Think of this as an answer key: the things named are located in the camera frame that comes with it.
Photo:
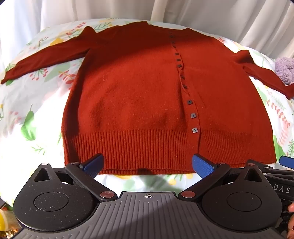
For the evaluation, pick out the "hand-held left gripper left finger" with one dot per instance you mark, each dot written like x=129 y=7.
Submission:
x=93 y=166

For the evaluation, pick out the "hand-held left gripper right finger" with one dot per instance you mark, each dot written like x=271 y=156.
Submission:
x=203 y=166

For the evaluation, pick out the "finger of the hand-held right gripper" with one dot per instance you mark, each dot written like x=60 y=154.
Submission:
x=288 y=161

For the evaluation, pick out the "red knit button cardigan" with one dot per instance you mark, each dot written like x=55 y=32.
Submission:
x=137 y=96

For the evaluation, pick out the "person's right hand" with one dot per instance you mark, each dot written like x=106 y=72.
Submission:
x=291 y=216

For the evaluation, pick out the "floral printed bed sheet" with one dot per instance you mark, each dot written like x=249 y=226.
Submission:
x=27 y=128

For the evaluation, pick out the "purple fluffy cloth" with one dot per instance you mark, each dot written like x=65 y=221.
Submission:
x=284 y=69

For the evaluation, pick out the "yellow crinkled wrapper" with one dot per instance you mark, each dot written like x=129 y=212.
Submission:
x=8 y=221

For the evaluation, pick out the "white curtain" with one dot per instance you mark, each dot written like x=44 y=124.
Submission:
x=229 y=16

